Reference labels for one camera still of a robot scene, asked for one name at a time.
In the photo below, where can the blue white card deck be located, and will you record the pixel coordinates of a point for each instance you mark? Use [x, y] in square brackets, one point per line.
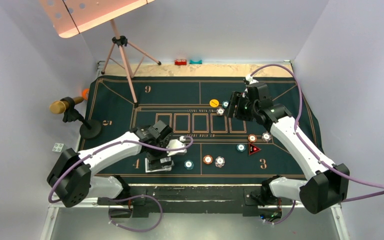
[148, 170]

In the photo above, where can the white left camera box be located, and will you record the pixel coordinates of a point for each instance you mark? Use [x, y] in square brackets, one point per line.
[176, 144]

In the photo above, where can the grey lego brick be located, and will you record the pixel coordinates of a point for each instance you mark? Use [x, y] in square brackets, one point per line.
[58, 147]

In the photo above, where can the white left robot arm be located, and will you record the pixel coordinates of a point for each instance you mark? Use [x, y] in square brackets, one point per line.
[74, 176]

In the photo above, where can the teal block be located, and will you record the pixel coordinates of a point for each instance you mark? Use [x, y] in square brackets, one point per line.
[195, 61]

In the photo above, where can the green poker mat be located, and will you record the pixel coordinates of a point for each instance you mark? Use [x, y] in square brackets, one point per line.
[183, 104]

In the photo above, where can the pink music stand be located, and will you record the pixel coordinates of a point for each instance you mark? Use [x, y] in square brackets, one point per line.
[73, 17]

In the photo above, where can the aluminium rail frame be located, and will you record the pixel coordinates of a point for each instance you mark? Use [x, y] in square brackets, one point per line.
[272, 208]

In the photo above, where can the red block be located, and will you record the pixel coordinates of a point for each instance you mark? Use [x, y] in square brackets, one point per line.
[180, 62]

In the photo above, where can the black red all-in triangle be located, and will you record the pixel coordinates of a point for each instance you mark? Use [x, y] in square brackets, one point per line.
[252, 149]

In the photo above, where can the gold microphone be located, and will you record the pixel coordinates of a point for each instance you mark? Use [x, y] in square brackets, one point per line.
[60, 106]

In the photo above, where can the white pink chip stack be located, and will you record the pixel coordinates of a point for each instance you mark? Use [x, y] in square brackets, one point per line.
[219, 162]

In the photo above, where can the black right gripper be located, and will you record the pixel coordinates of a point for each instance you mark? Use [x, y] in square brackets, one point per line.
[237, 98]

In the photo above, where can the orange yellow chip stack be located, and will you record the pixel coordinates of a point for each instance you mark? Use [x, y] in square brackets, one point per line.
[207, 159]

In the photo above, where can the yellow big blind button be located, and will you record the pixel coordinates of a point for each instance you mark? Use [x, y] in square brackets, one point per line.
[214, 103]

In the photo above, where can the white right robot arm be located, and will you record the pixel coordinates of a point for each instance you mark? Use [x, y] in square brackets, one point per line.
[304, 159]

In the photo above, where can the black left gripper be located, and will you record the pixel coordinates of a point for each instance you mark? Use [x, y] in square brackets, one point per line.
[154, 161]

